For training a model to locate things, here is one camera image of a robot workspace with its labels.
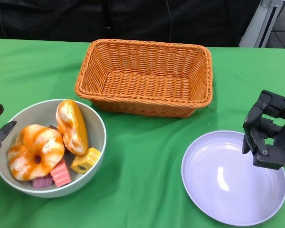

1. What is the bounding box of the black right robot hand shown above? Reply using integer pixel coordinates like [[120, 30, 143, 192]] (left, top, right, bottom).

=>
[[242, 89, 285, 173]]

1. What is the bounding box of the orange white ring bread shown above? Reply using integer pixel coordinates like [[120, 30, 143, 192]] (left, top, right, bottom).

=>
[[7, 124, 65, 181]]

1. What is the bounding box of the grey-green bowl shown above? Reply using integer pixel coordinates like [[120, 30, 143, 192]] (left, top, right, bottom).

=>
[[0, 98, 107, 198]]

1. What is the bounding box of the orange glazed twisted bread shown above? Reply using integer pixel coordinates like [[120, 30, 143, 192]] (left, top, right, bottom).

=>
[[56, 99, 89, 155]]

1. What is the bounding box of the lavender plate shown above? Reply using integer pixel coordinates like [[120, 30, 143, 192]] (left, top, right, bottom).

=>
[[181, 130, 285, 227]]

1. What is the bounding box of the pink toy cake slice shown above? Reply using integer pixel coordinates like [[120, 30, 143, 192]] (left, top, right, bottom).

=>
[[32, 174, 54, 188]]

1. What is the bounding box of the coral toy cake slice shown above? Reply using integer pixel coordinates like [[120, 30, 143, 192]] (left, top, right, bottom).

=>
[[50, 158, 72, 188]]

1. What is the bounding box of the yellow toy cake slice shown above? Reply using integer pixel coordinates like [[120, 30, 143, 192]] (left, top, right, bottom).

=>
[[70, 147, 102, 174]]

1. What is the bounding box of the orange wicker basket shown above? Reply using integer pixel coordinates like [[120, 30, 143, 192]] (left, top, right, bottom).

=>
[[75, 38, 214, 119]]

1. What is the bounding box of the green tablecloth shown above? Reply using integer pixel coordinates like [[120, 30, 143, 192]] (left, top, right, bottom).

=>
[[0, 37, 285, 228]]

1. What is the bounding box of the black backdrop curtain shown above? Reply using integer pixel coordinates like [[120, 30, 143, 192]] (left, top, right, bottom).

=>
[[0, 0, 262, 48]]

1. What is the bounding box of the aluminium frame post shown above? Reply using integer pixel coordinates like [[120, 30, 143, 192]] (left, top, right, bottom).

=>
[[238, 0, 285, 49]]

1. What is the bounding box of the black hanging cable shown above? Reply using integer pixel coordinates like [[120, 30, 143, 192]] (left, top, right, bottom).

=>
[[165, 0, 174, 43]]

